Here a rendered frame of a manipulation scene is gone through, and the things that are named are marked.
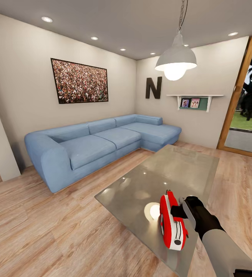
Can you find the picture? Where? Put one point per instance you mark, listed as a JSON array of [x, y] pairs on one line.
[[185, 102], [79, 83], [194, 102]]

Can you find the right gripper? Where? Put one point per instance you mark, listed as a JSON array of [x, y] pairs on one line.
[[176, 212]]

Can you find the decorative sign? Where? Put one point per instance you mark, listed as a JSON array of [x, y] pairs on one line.
[[150, 84]]

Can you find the radio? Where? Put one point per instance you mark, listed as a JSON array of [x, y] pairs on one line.
[[173, 229]]

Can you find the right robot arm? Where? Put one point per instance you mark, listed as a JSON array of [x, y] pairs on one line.
[[227, 258]]

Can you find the room light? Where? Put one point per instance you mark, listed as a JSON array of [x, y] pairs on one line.
[[178, 53]]

